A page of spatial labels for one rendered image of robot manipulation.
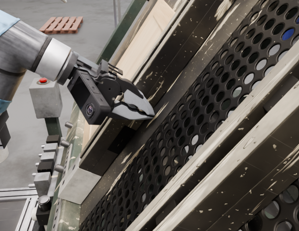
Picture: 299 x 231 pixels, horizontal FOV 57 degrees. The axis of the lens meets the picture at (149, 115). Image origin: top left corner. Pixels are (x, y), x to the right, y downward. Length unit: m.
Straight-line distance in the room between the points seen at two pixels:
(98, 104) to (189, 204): 0.25
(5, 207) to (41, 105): 0.70
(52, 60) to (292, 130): 0.41
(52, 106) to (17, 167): 1.09
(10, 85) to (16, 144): 2.17
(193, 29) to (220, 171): 0.38
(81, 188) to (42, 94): 0.75
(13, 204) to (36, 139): 0.97
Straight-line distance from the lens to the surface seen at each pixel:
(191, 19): 0.60
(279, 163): 0.29
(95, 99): 0.49
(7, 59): 0.56
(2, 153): 2.56
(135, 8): 1.36
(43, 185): 1.16
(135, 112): 0.59
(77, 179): 0.79
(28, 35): 0.55
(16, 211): 1.86
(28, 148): 2.65
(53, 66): 0.54
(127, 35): 1.13
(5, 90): 0.59
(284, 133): 0.27
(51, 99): 1.47
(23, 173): 2.41
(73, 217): 0.83
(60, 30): 5.93
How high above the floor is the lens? 1.53
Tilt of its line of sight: 32 degrees down
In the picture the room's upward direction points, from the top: straight up
